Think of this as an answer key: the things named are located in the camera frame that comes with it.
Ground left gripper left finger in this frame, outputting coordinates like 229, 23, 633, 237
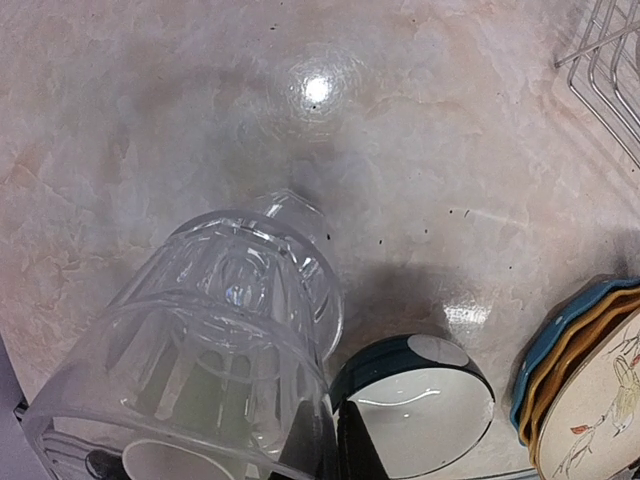
277, 400, 338, 479

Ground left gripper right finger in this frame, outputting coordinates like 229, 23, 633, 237
337, 399, 389, 480

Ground dark blue bowl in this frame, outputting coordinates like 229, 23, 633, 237
330, 334, 495, 479

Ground clear glass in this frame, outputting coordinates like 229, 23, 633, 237
22, 295, 331, 479
109, 189, 344, 360

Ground beige plate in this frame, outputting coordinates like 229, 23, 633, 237
535, 311, 639, 479

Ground blue dotted plate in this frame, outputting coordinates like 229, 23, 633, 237
509, 276, 639, 429

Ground yellow dotted plate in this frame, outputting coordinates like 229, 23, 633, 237
516, 286, 639, 451
527, 299, 640, 466

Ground green mug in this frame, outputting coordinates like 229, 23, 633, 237
122, 438, 248, 480

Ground metal wire dish rack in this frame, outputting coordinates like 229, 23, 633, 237
554, 1, 639, 173

